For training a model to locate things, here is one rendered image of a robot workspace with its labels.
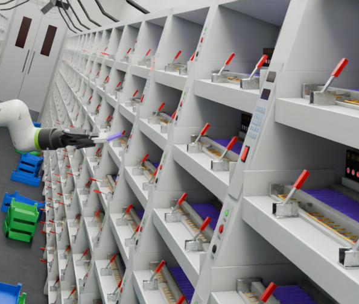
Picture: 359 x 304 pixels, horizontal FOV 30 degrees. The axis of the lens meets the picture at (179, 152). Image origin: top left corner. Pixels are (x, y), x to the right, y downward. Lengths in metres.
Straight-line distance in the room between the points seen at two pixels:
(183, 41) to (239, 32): 0.70
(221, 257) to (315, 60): 0.42
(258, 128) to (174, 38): 1.40
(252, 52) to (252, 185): 0.78
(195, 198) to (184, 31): 0.87
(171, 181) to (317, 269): 1.07
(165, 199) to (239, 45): 0.51
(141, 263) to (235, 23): 0.76
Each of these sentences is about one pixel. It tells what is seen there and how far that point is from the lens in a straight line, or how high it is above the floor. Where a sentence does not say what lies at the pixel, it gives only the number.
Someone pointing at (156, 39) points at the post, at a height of 1.65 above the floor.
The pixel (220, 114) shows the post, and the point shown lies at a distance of 2.01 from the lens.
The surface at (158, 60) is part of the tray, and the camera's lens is 2.66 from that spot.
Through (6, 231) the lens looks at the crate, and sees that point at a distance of 5.22.
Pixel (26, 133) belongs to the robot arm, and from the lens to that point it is 2.79.
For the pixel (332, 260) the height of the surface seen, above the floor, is 1.29.
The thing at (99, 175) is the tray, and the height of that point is 0.92.
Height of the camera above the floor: 1.45
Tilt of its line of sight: 5 degrees down
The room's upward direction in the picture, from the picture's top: 18 degrees clockwise
